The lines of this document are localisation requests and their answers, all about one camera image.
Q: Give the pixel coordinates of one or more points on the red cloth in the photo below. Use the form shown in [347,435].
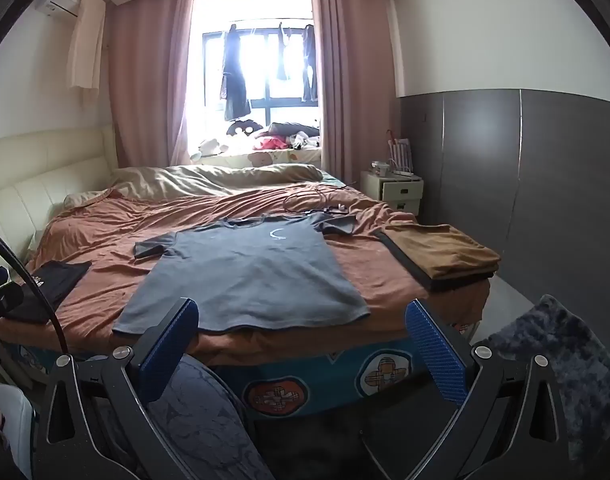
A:
[270,143]

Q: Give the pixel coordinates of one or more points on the cream padded headboard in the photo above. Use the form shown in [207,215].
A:
[45,170]

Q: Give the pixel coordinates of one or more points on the dark hanging trousers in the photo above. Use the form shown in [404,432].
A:
[309,70]

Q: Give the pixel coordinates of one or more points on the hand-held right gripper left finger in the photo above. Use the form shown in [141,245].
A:
[167,355]

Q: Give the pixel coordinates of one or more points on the cream printed window cushion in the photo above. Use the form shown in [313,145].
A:
[275,156]

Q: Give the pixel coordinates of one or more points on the green bed sheet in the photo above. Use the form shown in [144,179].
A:
[330,177]

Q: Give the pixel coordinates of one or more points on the white power strip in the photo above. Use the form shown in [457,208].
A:
[404,172]

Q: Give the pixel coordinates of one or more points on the cream nightstand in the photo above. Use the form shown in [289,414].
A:
[400,190]

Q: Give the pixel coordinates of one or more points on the long dark hanging garment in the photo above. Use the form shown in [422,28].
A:
[235,85]

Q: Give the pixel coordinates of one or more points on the pink curtain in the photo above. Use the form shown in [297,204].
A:
[145,85]
[355,85]

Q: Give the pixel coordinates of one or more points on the white crumpled cloth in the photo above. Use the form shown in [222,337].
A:
[302,140]

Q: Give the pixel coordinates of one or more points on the beige duvet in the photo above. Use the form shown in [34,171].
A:
[185,180]

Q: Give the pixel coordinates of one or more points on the orange-brown blanket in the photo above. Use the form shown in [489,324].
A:
[110,230]

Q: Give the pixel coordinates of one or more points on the window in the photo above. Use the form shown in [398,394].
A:
[267,85]

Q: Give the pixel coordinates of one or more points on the dark folded cloth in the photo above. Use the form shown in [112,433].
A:
[290,129]

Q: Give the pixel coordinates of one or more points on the black white-printed folded garment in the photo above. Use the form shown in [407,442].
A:
[50,285]

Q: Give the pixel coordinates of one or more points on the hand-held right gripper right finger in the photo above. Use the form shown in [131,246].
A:
[435,355]

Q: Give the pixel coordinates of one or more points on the brown folded garment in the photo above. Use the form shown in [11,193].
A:
[445,250]

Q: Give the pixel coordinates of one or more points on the person's leg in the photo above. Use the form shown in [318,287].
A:
[200,425]

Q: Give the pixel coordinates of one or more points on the blue flower-printed bed sheet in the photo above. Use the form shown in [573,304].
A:
[285,380]

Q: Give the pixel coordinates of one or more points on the grey t-shirt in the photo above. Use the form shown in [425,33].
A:
[245,270]

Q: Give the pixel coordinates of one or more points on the black and white plush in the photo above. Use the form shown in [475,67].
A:
[242,129]

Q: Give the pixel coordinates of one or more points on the striped gift bag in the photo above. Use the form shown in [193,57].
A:
[400,152]

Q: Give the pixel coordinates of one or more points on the dark fuzzy blanket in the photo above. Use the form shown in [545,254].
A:
[570,360]

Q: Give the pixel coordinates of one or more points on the white plush toy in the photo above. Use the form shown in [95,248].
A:
[210,147]

